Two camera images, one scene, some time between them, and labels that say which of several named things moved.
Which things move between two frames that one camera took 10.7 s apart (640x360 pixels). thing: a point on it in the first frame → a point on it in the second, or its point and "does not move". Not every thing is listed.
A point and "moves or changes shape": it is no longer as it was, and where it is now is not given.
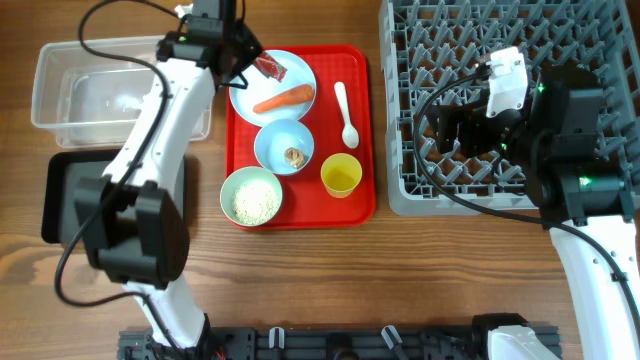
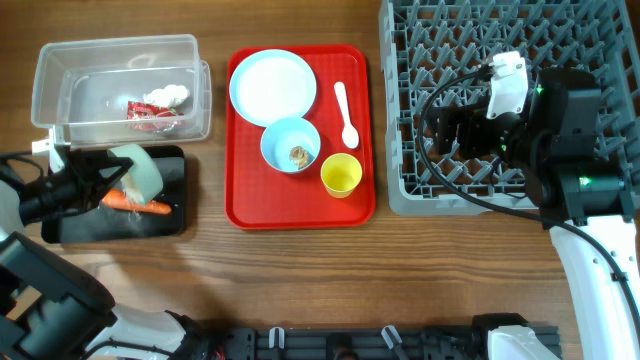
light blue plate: (298, 73) does not move
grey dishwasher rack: (432, 53) does not move
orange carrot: (292, 96) moves or changes shape
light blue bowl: (275, 138) moves or changes shape
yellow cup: (340, 174) does not move
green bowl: (251, 196) moves or changes shape
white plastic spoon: (350, 133) does not move
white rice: (255, 202) moves or changes shape
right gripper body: (447, 129) does not move
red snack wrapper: (269, 67) moves or changes shape
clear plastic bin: (92, 100) does not move
